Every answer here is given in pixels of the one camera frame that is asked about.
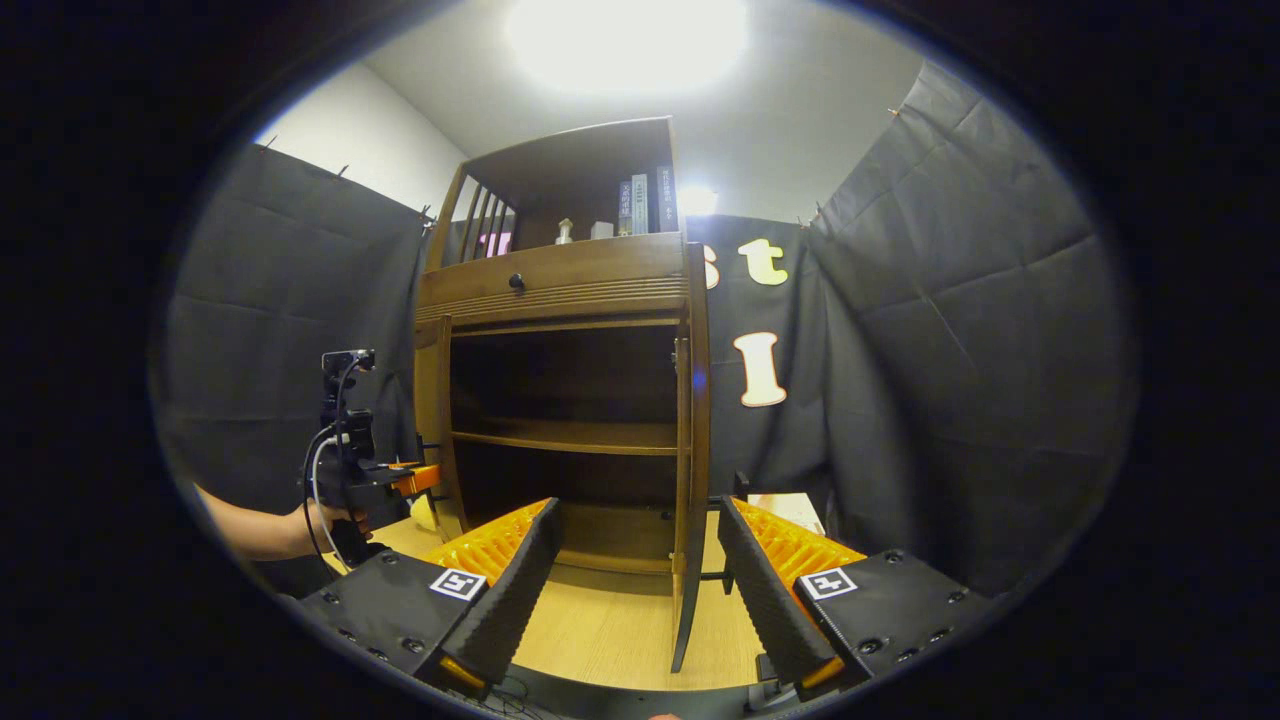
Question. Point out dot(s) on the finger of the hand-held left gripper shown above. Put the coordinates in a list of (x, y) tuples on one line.
[(418, 480)]

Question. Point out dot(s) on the light grey spine book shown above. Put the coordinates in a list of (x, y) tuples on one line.
[(640, 205)]

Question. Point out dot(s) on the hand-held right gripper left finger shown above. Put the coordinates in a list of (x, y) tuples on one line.
[(515, 600)]

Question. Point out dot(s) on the dark spine book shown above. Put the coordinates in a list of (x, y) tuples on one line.
[(667, 200)]

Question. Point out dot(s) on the wooden shelf board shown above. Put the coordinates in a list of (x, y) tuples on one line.
[(570, 437)]

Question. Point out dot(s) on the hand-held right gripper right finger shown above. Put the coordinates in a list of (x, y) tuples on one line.
[(765, 600)]

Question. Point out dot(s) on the black backdrop cloth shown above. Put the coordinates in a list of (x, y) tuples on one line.
[(950, 350)]

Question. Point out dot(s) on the white book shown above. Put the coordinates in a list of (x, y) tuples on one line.
[(790, 510)]

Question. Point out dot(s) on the wooden double-door shoe cabinet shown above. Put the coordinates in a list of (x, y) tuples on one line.
[(570, 160)]

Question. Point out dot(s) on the small white box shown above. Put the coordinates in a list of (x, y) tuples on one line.
[(601, 231)]

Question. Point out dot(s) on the large ceiling light panel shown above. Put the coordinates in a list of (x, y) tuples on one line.
[(625, 45)]

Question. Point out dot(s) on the small white bottle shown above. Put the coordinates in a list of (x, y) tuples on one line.
[(565, 232)]

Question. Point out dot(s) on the pale yellow round object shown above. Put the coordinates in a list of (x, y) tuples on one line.
[(425, 513)]

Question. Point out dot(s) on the dark blue book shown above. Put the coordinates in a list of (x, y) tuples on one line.
[(625, 208)]

